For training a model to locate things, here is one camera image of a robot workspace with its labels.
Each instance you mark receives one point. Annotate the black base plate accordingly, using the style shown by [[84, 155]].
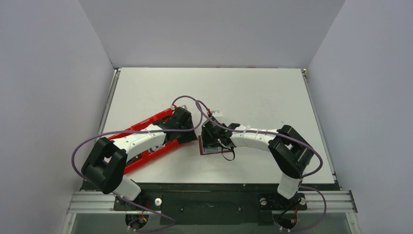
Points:
[[220, 204]]

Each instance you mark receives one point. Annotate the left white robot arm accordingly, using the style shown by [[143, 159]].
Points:
[[112, 158]]

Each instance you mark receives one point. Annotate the red leather card holder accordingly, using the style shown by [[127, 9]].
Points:
[[209, 150]]

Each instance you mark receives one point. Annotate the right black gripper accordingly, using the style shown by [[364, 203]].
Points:
[[209, 135]]

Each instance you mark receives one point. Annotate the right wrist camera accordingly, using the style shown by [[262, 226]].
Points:
[[217, 113]]

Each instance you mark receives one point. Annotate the aluminium rail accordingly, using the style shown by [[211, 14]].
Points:
[[98, 203]]

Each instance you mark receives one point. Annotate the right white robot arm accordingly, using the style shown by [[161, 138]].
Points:
[[288, 148]]

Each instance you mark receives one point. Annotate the silver striped card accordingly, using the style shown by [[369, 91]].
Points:
[[155, 148]]

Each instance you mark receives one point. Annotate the red plastic compartment tray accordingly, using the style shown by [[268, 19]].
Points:
[[146, 157]]

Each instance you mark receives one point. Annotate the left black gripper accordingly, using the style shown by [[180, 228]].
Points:
[[190, 137]]

